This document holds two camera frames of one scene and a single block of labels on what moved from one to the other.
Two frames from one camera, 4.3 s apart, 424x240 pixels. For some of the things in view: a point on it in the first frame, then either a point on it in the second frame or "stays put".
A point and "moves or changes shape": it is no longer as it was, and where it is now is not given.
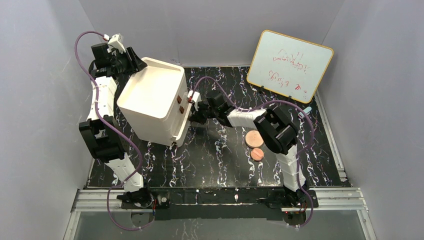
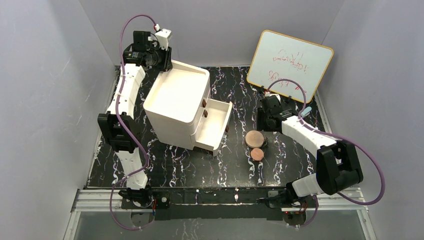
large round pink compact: [253, 139] stays put
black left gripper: [131, 60] -> [166, 62]
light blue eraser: [306, 111] stays put
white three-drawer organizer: [155, 99] moves or changes shape
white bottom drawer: [177, 118] -> [209, 132]
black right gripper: [200, 110] -> [263, 117]
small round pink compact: [257, 154] stays put
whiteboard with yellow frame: [288, 67] stays put
